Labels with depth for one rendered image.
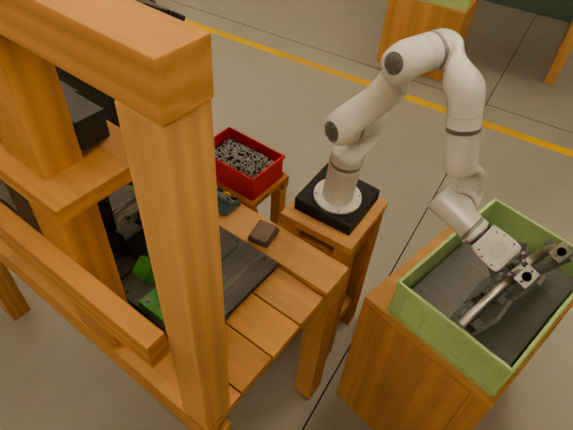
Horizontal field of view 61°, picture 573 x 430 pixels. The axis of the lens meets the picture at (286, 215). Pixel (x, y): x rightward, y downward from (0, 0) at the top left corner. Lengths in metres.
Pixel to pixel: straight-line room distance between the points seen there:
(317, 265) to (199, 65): 1.16
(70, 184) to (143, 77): 0.49
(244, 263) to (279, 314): 0.22
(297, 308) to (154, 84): 1.13
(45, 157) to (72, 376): 1.68
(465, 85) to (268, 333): 0.89
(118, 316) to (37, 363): 1.57
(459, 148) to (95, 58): 0.94
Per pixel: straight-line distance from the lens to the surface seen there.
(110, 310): 1.15
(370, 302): 1.77
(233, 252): 1.70
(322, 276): 1.65
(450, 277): 1.84
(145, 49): 0.59
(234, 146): 2.18
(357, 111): 1.55
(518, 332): 1.80
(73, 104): 1.10
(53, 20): 0.71
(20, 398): 2.62
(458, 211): 1.44
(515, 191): 3.74
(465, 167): 1.36
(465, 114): 1.30
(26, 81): 0.97
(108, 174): 1.05
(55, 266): 1.27
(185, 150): 0.67
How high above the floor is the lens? 2.20
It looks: 45 degrees down
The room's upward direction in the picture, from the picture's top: 5 degrees clockwise
